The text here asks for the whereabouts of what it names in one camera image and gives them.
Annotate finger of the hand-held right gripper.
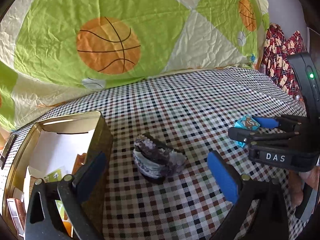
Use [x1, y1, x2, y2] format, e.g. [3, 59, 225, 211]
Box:
[227, 127, 300, 145]
[254, 114, 308, 133]

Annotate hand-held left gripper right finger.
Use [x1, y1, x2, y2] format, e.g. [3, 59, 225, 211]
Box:
[207, 151, 292, 240]

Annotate blue toy brick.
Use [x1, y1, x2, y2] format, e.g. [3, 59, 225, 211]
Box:
[234, 115, 262, 146]

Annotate basketball print hanging sheet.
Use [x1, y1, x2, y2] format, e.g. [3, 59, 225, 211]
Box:
[0, 0, 269, 133]

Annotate green packet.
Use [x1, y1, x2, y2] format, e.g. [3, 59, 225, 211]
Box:
[44, 166, 67, 183]

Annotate brown picture box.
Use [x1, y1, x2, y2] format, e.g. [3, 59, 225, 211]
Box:
[6, 197, 27, 235]

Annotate dark rectangular case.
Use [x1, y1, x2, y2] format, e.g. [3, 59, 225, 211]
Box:
[0, 134, 17, 169]

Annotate white paper liner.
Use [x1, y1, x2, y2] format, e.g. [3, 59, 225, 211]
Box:
[25, 129, 97, 180]

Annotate checkered tablecloth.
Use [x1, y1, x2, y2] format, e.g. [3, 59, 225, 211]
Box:
[0, 66, 309, 240]

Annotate person's right hand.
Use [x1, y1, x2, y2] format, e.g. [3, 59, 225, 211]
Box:
[287, 165, 320, 208]

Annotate yellow smiley face box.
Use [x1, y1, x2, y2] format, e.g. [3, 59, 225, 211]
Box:
[61, 220, 74, 238]

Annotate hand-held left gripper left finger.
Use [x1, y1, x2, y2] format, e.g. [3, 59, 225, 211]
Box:
[24, 151, 107, 240]

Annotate white brown cardboard box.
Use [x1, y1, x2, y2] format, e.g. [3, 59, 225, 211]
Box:
[72, 152, 88, 175]

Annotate red printed cloth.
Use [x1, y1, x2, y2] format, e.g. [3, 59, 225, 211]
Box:
[260, 23, 309, 98]

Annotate gold tin box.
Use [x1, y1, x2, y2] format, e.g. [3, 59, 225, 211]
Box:
[0, 110, 114, 240]

